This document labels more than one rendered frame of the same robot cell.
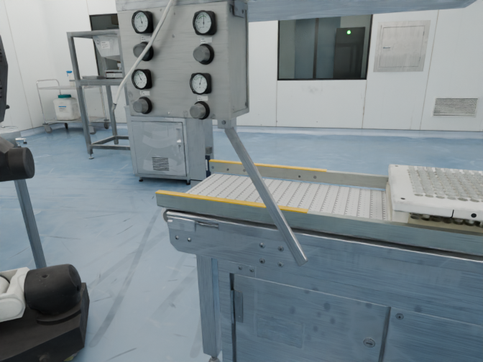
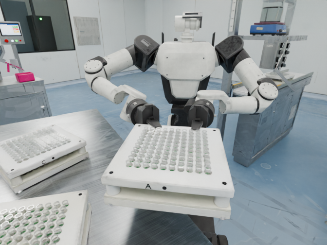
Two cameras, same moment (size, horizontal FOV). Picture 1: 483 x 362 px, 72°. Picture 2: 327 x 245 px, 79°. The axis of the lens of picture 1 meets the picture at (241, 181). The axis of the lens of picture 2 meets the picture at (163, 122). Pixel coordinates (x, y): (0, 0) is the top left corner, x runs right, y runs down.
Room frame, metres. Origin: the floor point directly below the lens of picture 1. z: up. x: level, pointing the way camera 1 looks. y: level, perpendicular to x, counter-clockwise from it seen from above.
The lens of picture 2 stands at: (0.71, 1.92, 1.26)
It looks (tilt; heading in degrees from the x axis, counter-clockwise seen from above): 24 degrees down; 297
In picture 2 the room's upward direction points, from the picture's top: straight up
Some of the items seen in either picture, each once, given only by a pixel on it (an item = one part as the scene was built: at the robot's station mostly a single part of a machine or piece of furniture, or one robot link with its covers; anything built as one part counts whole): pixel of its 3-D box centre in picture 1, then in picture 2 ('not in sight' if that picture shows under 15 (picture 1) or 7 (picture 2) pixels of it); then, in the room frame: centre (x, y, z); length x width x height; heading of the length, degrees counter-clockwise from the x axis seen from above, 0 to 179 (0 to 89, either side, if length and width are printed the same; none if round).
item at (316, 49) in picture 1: (322, 40); (41, 25); (5.51, -1.28, 1.43); 1.38 x 0.01 x 1.16; 75
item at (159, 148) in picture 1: (170, 141); (16, 111); (3.39, 0.72, 0.38); 0.63 x 0.57 x 0.76; 75
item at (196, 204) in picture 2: not in sight; (171, 167); (0.87, 1.56, 0.96); 0.24 x 0.24 x 0.02; 19
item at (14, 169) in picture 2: not in sight; (37, 146); (1.39, 1.58, 0.89); 0.25 x 0.24 x 0.02; 169
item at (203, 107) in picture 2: not in sight; (200, 118); (0.87, 1.33, 1.00); 0.12 x 0.10 x 0.13; 101
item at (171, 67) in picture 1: (186, 62); (274, 54); (0.68, 0.10, 1.11); 0.22 x 0.11 x 0.20; 69
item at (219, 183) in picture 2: not in sight; (171, 151); (0.87, 1.56, 1.01); 0.25 x 0.24 x 0.02; 109
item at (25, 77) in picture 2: not in sight; (25, 77); (3.16, 0.63, 0.80); 0.16 x 0.12 x 0.09; 75
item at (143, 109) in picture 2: not in sight; (144, 117); (1.04, 1.41, 1.00); 0.12 x 0.10 x 0.13; 141
